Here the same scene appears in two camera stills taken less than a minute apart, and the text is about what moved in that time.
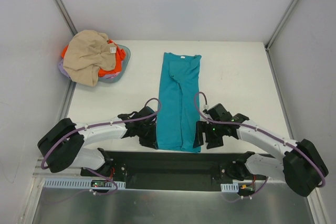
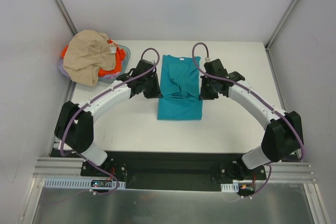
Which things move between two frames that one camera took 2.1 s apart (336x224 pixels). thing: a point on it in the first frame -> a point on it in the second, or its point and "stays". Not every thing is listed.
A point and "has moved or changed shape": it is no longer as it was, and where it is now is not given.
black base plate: x=170 y=171 stays
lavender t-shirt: x=63 y=72 stays
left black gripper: x=148 y=135 -> x=154 y=87
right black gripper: x=203 y=134 -> x=205 y=89
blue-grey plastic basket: x=123 y=66 stays
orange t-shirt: x=119 y=55 stays
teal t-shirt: x=179 y=86 has moved or changed shape
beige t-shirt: x=87 y=52 stays
